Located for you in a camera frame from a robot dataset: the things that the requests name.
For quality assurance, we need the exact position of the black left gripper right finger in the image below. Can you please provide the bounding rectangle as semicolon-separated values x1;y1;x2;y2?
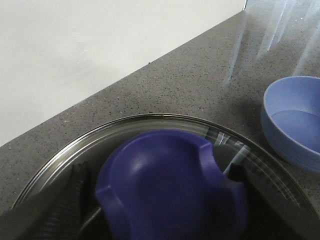
228;163;320;240

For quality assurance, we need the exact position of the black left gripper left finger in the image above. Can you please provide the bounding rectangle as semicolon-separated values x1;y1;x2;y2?
0;163;91;240

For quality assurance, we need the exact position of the light blue ribbed bowl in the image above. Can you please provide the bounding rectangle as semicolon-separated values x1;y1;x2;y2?
261;76;320;173

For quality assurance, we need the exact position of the glass pot lid blue knob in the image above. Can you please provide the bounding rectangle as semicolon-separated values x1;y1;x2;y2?
13;114;319;240

